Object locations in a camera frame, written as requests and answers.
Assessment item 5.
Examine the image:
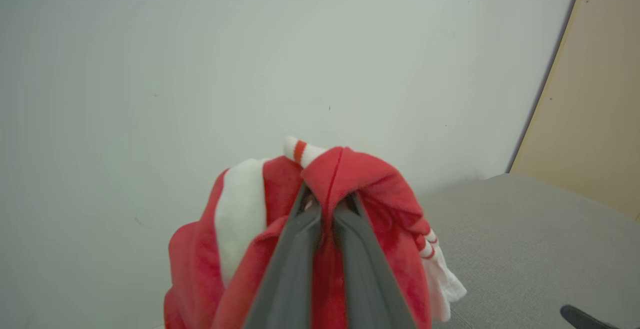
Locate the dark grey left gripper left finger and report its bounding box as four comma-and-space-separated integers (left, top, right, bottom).
243, 183, 322, 329

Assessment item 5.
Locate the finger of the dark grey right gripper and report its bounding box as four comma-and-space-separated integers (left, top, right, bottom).
560, 304, 621, 329

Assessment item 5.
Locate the red and white garment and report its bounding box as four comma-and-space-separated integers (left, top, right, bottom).
163, 136, 468, 329

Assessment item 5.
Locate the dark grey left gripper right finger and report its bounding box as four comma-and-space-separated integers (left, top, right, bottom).
332, 193, 419, 329

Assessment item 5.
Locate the grey fabric sofa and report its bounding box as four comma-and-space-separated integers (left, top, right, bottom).
417, 173, 640, 329

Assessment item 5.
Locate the beige board panel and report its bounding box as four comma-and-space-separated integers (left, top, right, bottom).
507, 0, 640, 222

